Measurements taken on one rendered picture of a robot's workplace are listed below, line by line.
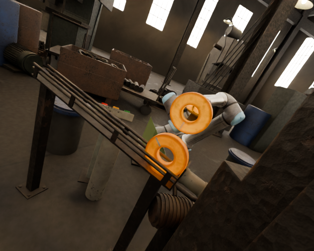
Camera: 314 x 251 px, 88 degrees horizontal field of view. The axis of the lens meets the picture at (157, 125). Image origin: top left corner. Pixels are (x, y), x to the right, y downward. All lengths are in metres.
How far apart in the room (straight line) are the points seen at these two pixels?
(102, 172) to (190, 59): 12.22
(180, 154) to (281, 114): 3.90
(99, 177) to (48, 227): 0.34
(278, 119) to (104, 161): 3.88
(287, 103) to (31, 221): 4.29
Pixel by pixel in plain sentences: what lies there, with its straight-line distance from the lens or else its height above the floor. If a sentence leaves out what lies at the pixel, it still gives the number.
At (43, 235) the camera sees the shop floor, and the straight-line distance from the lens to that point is 1.15.
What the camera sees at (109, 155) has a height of 0.39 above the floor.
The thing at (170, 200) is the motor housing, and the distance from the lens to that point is 0.70.
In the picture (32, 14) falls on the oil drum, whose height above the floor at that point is 0.81.
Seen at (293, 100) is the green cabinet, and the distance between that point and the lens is 4.40.
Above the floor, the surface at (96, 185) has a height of 0.15.
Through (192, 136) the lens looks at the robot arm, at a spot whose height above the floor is 0.50.
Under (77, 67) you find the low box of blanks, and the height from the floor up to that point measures 0.42.
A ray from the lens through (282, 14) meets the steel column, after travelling 4.02.
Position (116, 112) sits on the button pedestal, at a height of 0.60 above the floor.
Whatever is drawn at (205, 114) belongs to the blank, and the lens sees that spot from 0.61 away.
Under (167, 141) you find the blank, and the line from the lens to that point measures 0.56.
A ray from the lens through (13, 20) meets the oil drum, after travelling 3.37.
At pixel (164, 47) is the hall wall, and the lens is 12.44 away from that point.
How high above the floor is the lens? 0.99
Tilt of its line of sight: 21 degrees down
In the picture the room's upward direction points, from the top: 24 degrees clockwise
